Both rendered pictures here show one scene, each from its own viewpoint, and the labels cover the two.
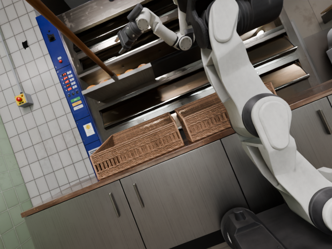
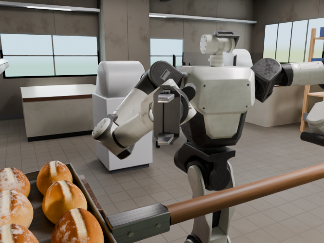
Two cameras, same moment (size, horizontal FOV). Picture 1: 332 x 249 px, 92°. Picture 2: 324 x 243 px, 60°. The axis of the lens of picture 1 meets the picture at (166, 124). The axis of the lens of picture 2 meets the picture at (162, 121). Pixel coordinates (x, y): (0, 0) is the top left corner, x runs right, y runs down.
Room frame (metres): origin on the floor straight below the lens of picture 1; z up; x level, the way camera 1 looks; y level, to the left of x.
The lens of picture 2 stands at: (1.26, 0.55, 1.43)
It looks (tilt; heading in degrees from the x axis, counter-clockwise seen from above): 13 degrees down; 241
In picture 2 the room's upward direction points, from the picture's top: straight up
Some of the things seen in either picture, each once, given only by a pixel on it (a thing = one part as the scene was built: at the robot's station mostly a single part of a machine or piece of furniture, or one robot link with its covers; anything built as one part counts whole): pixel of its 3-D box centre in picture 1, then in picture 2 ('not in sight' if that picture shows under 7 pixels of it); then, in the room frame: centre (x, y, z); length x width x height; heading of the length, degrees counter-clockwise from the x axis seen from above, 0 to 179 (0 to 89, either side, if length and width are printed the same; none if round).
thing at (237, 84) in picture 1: (237, 75); (209, 214); (0.56, -0.30, 0.78); 0.18 x 0.15 x 0.47; 178
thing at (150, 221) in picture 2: (113, 76); (138, 223); (1.11, 0.21, 1.20); 0.09 x 0.04 x 0.03; 179
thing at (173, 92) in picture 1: (193, 81); not in sight; (1.43, -0.38, 1.02); 1.79 x 0.11 x 0.19; 88
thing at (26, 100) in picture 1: (23, 100); not in sight; (1.45, 1.13, 1.46); 0.10 x 0.07 x 0.10; 88
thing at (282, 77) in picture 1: (205, 108); not in sight; (1.43, -0.38, 0.76); 1.79 x 0.11 x 0.19; 88
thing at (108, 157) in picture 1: (140, 139); not in sight; (1.18, 0.22, 0.72); 0.56 x 0.49 x 0.28; 89
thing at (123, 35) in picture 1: (128, 35); (170, 110); (0.94, 0.00, 1.32); 0.12 x 0.10 x 0.13; 54
